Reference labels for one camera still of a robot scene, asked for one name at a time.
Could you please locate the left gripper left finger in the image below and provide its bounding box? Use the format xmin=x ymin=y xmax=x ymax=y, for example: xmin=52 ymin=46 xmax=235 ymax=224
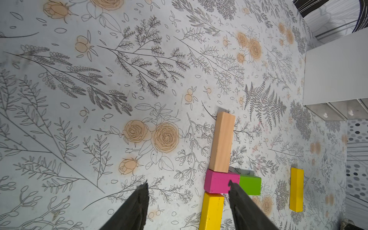
xmin=100 ymin=182 xmax=150 ymax=230

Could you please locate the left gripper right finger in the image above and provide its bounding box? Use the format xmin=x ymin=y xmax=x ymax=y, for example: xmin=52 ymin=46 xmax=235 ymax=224
xmin=228 ymin=180 xmax=278 ymax=230

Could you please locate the green building block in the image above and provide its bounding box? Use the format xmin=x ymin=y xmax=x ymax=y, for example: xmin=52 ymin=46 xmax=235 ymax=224
xmin=229 ymin=166 xmax=262 ymax=196

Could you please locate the yellow building block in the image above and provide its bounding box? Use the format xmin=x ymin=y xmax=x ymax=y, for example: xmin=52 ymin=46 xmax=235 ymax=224
xmin=289 ymin=168 xmax=304 ymax=212
xmin=199 ymin=192 xmax=225 ymax=230

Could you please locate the pink building block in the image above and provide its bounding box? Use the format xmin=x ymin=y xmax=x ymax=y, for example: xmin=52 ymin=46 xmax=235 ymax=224
xmin=204 ymin=169 xmax=240 ymax=194

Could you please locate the wooden building block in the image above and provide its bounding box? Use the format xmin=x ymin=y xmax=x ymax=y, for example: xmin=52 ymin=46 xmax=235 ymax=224
xmin=209 ymin=112 xmax=236 ymax=173

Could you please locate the white drawer cabinet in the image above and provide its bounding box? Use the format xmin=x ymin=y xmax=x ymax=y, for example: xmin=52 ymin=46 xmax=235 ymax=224
xmin=303 ymin=28 xmax=368 ymax=121

